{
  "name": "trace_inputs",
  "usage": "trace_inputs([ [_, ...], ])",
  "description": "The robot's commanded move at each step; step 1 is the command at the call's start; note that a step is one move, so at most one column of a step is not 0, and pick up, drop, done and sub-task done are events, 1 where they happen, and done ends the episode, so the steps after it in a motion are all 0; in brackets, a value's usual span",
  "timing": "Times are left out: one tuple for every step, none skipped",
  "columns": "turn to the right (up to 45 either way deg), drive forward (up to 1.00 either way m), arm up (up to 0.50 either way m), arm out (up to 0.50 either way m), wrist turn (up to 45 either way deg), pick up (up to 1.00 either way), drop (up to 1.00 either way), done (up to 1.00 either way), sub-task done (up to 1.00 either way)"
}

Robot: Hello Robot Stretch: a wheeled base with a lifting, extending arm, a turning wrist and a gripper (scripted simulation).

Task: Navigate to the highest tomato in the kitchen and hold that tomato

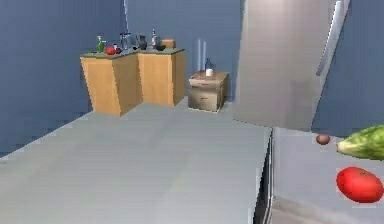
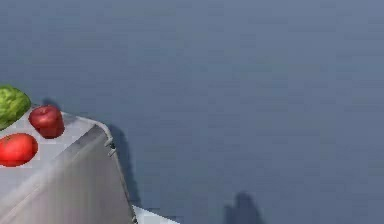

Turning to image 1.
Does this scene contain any wooden kitchen counter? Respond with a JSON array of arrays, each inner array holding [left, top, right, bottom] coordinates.
[[137, 47, 187, 108], [79, 49, 144, 117]]

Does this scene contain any small wooden drawer cabinet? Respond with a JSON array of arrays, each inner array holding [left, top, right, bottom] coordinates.
[[187, 70, 230, 113]]

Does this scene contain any brown bread box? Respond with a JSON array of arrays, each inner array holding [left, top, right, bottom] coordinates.
[[161, 38, 177, 49]]

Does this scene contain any dark kettle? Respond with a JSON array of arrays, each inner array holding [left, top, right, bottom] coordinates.
[[135, 34, 148, 51]]

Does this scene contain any clear glass vessel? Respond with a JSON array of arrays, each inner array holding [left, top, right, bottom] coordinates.
[[119, 32, 131, 51]]

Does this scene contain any grey fridge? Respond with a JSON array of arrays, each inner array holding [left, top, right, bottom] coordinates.
[[232, 0, 352, 132]]

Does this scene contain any green glass bottle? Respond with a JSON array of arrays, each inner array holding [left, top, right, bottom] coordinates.
[[96, 35, 107, 54]]

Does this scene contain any brown potato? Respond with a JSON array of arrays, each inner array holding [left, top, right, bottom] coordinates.
[[315, 133, 331, 146]]

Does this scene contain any grey table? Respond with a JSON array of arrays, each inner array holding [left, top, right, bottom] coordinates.
[[253, 126, 384, 224]]

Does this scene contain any green lettuce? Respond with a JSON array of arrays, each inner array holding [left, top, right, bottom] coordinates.
[[335, 124, 384, 161]]

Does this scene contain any grey fridge handle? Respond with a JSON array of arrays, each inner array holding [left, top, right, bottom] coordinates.
[[315, 0, 344, 78]]

